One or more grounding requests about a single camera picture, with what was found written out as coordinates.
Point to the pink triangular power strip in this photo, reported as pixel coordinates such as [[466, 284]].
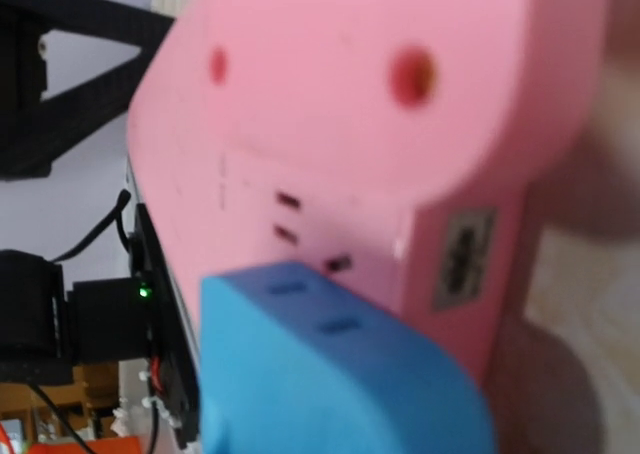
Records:
[[386, 143]]

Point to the blue square plug adapter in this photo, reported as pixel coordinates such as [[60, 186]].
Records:
[[293, 363]]

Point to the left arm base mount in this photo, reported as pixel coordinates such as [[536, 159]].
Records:
[[47, 330]]

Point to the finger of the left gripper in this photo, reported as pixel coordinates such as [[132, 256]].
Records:
[[69, 70]]

